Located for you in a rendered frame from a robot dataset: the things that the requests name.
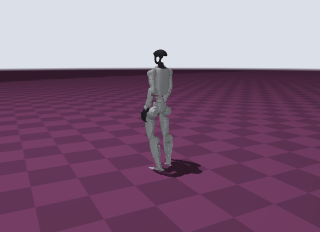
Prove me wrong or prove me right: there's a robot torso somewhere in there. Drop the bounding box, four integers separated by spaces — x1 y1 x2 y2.
152 65 170 114

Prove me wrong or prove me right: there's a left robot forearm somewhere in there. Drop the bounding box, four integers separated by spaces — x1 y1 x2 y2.
143 88 154 110

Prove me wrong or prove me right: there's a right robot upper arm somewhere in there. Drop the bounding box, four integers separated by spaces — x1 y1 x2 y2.
168 69 173 92

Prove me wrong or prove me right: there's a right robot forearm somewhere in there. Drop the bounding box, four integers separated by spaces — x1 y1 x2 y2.
163 91 171 102

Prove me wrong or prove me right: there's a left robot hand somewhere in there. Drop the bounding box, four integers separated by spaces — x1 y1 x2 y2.
140 107 150 122

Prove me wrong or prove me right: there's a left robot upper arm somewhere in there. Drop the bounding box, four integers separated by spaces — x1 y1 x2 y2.
147 69 157 95

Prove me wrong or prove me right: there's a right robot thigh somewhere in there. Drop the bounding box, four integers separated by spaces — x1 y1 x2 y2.
159 106 172 143

